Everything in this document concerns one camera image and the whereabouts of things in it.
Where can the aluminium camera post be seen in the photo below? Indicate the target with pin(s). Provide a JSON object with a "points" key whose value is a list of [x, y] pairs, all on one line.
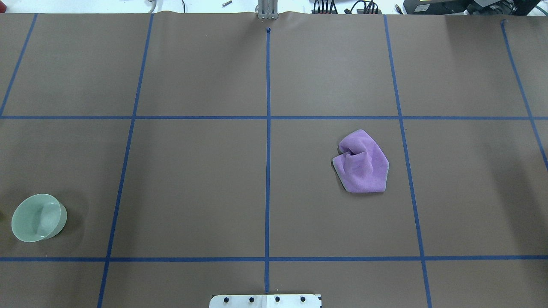
{"points": [[267, 10]]}

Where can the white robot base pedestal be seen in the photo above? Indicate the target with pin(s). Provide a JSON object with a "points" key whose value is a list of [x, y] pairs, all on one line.
{"points": [[266, 301]]}

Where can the black cable connectors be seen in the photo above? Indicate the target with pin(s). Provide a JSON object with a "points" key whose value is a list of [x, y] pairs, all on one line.
{"points": [[356, 7]]}

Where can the green ceramic bowl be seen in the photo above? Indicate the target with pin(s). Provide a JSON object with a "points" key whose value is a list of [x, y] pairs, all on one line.
{"points": [[39, 217]]}

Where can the purple microfiber cloth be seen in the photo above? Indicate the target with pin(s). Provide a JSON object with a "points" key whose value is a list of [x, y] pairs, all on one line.
{"points": [[361, 166]]}

